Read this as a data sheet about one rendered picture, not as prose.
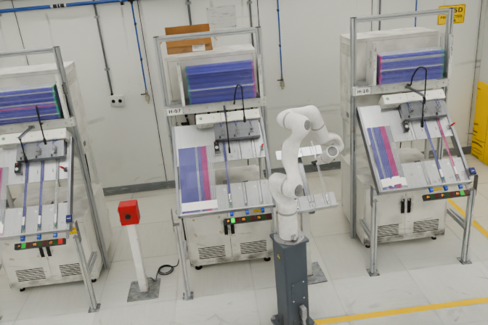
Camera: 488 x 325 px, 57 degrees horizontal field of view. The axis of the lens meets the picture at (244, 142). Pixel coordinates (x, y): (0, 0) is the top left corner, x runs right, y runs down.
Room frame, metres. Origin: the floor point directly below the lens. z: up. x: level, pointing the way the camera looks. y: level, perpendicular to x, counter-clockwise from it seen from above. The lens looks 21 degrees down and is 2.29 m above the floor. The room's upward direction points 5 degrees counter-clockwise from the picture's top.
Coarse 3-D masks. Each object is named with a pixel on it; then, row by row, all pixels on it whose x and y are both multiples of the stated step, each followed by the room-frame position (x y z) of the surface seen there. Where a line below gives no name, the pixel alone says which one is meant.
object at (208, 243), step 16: (224, 176) 3.57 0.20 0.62; (240, 176) 3.54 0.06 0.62; (256, 176) 3.51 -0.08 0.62; (192, 224) 3.09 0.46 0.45; (208, 224) 3.10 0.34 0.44; (240, 224) 3.11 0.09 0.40; (256, 224) 3.12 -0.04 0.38; (192, 240) 3.09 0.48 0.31; (208, 240) 3.10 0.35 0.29; (224, 240) 3.11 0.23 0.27; (240, 240) 3.11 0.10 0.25; (256, 240) 3.12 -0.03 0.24; (192, 256) 3.09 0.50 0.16; (208, 256) 3.10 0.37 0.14; (224, 256) 3.10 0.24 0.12; (240, 256) 3.11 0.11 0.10; (256, 256) 3.12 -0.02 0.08; (272, 256) 3.13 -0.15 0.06
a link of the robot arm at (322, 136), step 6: (324, 126) 2.59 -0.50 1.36; (312, 132) 2.62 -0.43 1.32; (318, 132) 2.58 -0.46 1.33; (324, 132) 2.59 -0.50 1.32; (318, 138) 2.60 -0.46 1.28; (324, 138) 2.60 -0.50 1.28; (330, 138) 2.63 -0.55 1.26; (336, 138) 2.65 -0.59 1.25; (336, 144) 2.69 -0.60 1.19; (342, 144) 2.69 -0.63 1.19
